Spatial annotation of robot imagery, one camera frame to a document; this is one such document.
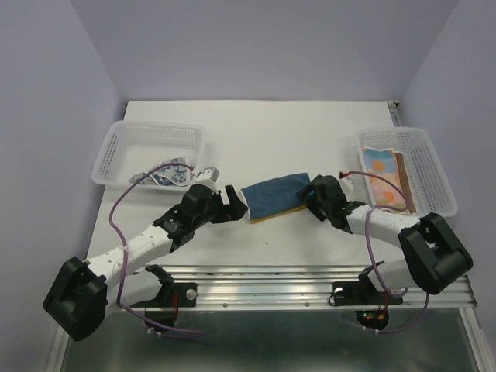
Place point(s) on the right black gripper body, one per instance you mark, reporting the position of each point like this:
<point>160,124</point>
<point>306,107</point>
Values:
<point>318,208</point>

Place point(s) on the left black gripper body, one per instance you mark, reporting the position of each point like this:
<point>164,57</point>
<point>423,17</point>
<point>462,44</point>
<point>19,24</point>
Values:
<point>210,214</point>

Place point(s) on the dark blue towel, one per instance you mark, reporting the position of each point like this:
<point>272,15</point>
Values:
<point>274,197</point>

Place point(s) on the white blue print towel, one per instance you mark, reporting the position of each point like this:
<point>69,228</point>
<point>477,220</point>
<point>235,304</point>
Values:
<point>175,172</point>

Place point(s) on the orange pastel patterned towel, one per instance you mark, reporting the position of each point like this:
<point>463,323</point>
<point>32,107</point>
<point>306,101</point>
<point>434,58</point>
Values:
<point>383,163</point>

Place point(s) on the orange brown bear towel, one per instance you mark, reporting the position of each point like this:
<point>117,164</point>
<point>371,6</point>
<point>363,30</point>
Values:
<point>404,181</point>

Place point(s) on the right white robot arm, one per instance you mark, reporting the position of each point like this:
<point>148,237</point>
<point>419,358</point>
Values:
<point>433,256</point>

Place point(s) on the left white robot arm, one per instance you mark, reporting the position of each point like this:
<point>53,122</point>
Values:
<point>84,292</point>

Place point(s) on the left white plastic basket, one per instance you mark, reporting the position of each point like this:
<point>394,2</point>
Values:
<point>133,147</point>

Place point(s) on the white plastic basket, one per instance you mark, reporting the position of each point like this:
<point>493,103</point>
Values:
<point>429,186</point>
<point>133,147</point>

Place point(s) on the right white plastic basket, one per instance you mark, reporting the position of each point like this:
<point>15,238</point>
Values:
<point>429,186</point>

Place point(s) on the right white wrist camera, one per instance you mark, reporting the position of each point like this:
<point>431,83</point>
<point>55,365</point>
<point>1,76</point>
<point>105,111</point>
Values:
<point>346,182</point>

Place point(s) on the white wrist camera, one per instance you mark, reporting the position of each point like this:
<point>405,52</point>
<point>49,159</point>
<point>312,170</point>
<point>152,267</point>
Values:
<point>208,177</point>
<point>346,182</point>

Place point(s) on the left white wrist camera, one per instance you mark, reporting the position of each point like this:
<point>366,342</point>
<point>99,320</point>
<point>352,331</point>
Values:
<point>208,177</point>

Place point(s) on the aluminium mounting rail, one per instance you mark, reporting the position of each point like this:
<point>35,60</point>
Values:
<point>258,288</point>

